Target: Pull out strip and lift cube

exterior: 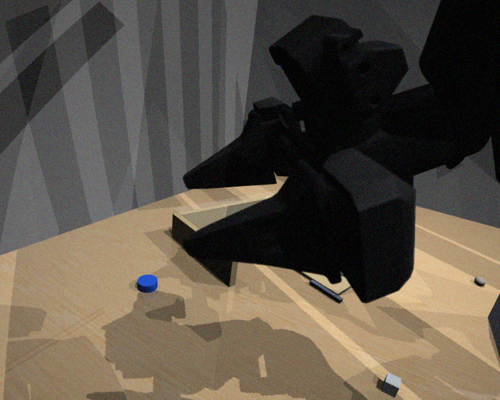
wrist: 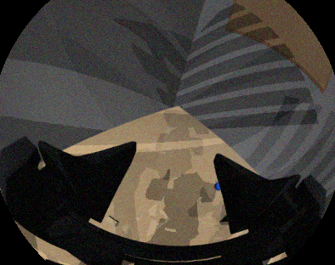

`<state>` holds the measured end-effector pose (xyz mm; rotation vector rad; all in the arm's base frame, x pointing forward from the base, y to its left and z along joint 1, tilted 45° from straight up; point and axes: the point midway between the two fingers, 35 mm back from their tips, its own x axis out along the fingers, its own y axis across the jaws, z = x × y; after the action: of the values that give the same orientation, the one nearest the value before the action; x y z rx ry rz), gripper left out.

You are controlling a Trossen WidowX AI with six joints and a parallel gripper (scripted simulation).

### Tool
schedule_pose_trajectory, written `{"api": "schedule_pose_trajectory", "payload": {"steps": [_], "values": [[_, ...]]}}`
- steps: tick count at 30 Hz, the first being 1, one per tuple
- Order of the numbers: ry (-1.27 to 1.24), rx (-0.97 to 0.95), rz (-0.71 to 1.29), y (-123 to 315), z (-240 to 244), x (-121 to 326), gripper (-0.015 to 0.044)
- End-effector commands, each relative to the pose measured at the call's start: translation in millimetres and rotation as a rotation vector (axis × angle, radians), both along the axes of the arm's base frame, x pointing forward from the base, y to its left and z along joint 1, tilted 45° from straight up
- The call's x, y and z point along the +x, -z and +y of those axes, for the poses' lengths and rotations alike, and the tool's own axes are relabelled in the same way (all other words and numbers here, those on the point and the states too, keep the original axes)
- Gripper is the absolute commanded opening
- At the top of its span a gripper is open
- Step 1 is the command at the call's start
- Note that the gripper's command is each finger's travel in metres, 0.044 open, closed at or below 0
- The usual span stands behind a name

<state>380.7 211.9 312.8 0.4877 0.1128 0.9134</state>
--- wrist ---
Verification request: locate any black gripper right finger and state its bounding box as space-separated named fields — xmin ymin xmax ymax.
xmin=213 ymin=154 xmax=301 ymax=234

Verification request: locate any blue short cylinder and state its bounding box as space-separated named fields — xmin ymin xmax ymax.
xmin=214 ymin=181 xmax=221 ymax=190

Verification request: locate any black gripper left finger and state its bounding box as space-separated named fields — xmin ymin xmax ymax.
xmin=37 ymin=140 xmax=136 ymax=223

